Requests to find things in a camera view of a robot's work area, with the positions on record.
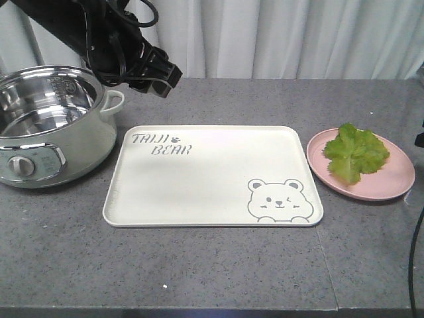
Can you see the cream bear serving tray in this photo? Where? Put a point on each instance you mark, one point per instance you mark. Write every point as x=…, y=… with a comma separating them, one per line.
x=200, y=175

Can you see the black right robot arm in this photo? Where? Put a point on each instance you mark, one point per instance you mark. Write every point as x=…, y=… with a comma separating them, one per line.
x=419, y=140

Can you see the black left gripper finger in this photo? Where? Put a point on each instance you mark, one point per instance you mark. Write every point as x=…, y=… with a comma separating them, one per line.
x=154, y=87
x=170, y=74

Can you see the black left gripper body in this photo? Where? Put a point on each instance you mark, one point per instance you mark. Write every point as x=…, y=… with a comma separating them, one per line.
x=121, y=61

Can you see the pink round plate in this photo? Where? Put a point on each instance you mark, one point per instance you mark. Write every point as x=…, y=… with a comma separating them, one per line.
x=392, y=180

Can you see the green lettuce leaf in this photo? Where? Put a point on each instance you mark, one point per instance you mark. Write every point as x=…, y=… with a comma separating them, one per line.
x=354, y=152

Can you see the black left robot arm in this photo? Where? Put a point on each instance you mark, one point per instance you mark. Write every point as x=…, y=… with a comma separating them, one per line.
x=81, y=25

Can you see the pale green electric pot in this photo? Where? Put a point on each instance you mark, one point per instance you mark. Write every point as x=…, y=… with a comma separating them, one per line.
x=57, y=124

